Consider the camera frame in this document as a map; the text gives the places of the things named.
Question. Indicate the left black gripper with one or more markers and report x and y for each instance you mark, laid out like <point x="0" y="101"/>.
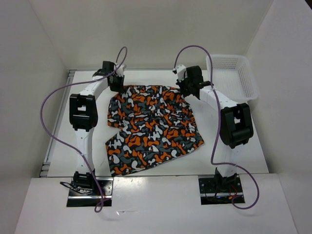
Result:
<point x="120" y="87"/>

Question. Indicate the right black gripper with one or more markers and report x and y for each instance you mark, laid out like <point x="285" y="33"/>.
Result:
<point x="180" y="84"/>

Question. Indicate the orange camouflage shorts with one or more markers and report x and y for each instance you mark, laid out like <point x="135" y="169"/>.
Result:
<point x="156" y="125"/>

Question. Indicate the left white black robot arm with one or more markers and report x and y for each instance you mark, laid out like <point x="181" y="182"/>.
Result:
<point x="83" y="116"/>

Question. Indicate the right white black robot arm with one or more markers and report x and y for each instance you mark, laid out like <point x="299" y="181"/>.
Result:
<point x="234" y="129"/>

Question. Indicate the white perforated plastic basket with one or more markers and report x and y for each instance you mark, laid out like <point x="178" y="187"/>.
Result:
<point x="232" y="76"/>

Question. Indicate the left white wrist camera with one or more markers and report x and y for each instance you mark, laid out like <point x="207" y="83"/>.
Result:
<point x="120" y="68"/>

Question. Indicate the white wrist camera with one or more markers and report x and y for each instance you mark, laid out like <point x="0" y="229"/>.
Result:
<point x="181" y="72"/>
<point x="120" y="68"/>

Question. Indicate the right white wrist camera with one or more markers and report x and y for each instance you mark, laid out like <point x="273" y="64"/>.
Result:
<point x="181" y="72"/>

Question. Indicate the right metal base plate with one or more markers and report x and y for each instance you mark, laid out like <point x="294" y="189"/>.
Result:
<point x="211" y="194"/>

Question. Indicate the metal base plate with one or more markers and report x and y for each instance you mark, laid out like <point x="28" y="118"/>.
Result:
<point x="211" y="194"/>
<point x="85" y="197"/>

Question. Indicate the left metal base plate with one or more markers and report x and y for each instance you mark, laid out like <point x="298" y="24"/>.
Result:
<point x="85" y="197"/>

